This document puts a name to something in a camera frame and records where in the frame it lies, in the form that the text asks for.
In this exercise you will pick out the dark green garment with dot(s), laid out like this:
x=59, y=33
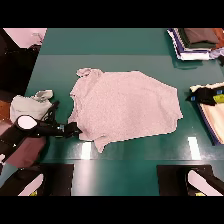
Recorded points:
x=196, y=45

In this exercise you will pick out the pale grey garment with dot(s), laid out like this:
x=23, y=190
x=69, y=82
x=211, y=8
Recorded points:
x=28, y=107

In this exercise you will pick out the orange garment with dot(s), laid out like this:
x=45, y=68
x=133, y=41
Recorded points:
x=219, y=36

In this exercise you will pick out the pink shirt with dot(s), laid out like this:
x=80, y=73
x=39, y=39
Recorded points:
x=126, y=106

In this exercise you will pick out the lilac garment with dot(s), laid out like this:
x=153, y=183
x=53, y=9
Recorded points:
x=218, y=52

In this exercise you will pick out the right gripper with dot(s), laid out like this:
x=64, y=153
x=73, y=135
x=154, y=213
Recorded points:
x=210, y=96

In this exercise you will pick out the cream garment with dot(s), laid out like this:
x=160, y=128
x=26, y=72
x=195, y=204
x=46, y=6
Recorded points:
x=215, y=120

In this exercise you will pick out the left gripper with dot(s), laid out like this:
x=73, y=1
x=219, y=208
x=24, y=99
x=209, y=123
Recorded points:
x=70, y=129

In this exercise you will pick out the white garment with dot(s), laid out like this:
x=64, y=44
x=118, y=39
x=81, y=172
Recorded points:
x=195, y=55

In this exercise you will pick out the maroon garment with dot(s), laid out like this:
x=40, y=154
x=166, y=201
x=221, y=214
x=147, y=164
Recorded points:
x=26, y=151

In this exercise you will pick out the brown garment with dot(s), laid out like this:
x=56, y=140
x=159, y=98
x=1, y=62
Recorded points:
x=200, y=33

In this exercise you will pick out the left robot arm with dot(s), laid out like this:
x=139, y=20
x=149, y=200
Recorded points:
x=20, y=133

